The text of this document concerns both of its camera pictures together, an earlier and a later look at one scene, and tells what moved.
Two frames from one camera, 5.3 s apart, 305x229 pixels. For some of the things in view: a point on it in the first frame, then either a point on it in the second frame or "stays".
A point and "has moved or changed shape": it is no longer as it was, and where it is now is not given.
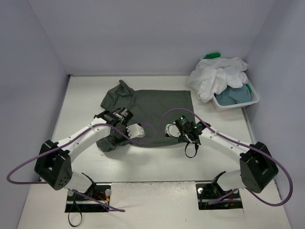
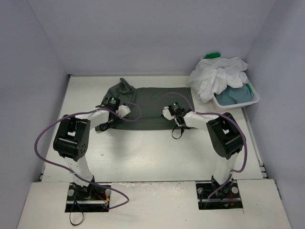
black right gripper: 185,137 to 177,129
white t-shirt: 212,76 stays
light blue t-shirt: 233,96 stays
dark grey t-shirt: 139,117 has moved or changed shape
